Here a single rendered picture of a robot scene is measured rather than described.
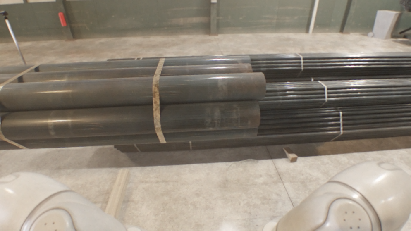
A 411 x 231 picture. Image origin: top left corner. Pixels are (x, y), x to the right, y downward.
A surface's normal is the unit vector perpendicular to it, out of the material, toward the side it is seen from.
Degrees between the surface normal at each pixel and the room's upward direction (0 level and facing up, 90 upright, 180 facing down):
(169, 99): 101
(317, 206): 54
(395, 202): 40
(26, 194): 2
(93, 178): 0
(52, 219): 27
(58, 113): 19
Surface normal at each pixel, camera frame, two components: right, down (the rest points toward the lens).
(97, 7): 0.07, 0.50
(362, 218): -0.07, -0.59
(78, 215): 0.69, -0.72
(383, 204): 0.07, -0.45
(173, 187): -0.01, -0.87
